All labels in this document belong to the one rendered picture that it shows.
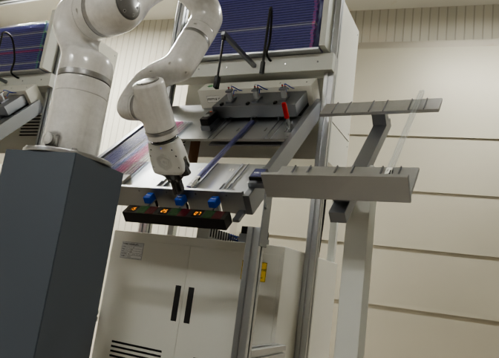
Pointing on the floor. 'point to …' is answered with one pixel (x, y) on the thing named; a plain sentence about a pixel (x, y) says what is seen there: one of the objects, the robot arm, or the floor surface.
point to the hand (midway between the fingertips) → (177, 186)
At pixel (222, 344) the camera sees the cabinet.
